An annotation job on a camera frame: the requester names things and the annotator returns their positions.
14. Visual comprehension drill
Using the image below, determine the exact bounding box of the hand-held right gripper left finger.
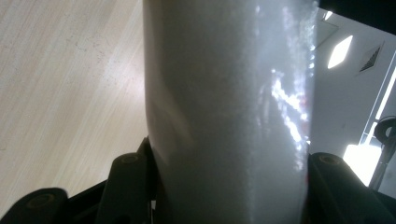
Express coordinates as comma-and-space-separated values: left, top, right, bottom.
96, 136, 158, 224

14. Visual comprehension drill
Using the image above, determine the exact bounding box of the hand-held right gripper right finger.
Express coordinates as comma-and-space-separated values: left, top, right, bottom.
303, 151, 396, 224

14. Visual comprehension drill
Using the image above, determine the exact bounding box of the red and white spout pouch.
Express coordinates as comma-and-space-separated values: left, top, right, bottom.
142, 0, 319, 224

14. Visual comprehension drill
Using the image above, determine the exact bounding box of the long ceiling light strip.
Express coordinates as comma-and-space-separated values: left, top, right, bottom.
375, 65, 396, 121

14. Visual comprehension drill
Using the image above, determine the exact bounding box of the ceiling air vent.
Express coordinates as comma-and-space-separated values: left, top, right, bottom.
359, 42, 385, 75

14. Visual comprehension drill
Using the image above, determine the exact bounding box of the rectangular ceiling light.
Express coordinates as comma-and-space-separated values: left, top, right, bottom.
326, 35, 355, 70

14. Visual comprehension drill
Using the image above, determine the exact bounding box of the black camera stand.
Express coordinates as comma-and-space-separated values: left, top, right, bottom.
368, 115, 396, 191

